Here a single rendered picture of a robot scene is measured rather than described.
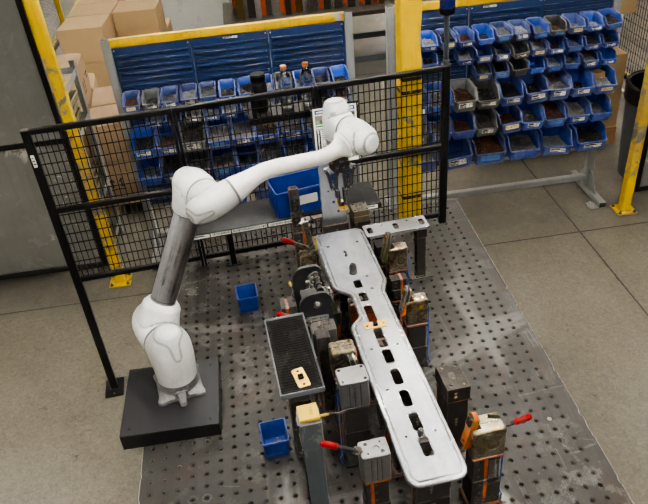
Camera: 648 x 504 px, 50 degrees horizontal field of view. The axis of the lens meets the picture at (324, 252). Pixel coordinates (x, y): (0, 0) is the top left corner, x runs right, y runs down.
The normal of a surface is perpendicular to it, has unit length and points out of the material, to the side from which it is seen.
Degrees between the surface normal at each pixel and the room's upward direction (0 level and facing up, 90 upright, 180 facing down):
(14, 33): 90
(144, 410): 2
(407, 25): 90
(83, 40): 90
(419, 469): 0
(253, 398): 0
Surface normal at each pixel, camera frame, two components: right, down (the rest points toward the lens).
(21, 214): 0.18, 0.59
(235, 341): -0.07, -0.82
